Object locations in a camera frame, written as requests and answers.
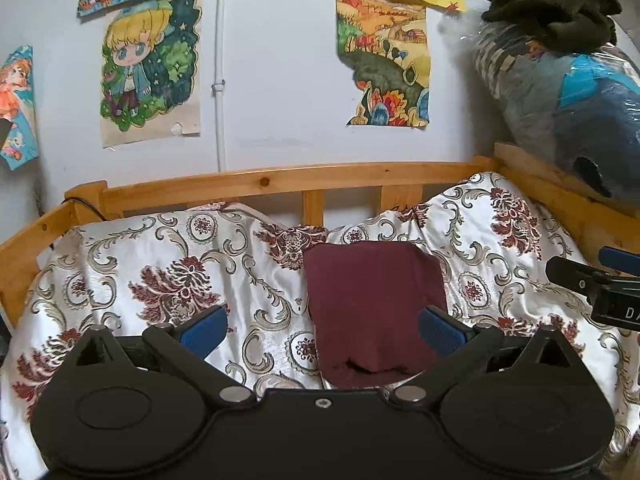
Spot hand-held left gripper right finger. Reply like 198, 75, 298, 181
387, 305, 586, 408

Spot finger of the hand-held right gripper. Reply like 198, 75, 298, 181
545, 256, 616, 293
597, 246, 640, 279

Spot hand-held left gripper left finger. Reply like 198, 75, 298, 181
70, 304, 258, 409

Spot maroon garment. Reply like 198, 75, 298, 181
302, 241, 448, 391

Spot floral patterned blanket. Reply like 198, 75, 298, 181
0, 172, 640, 480

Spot clear plastic bag of bedding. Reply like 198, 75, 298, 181
439, 10, 640, 207

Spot dark green cloth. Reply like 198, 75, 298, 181
481, 0, 622, 54

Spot wooden bed frame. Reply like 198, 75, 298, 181
0, 142, 640, 331

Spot black cable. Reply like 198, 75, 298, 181
30, 180, 109, 252

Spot blond cartoon figure wall poster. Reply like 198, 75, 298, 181
99, 0, 203, 149

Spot landscape cartoon wall poster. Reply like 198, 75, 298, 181
335, 0, 432, 129

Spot white wall pipe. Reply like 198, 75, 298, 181
211, 0, 229, 173

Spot torn orange figure wall poster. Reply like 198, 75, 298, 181
0, 45, 41, 172

